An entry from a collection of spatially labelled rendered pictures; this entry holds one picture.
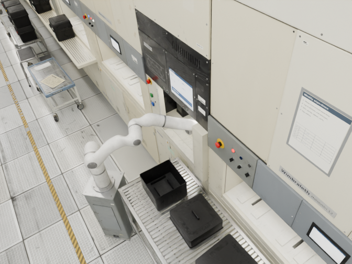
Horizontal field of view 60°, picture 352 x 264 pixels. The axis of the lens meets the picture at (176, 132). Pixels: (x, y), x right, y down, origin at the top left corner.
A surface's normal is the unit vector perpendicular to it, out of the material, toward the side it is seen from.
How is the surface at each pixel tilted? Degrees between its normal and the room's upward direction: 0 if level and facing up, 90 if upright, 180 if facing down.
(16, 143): 0
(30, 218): 0
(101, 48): 90
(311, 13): 90
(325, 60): 90
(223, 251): 0
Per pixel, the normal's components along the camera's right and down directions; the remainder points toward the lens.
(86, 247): -0.07, -0.70
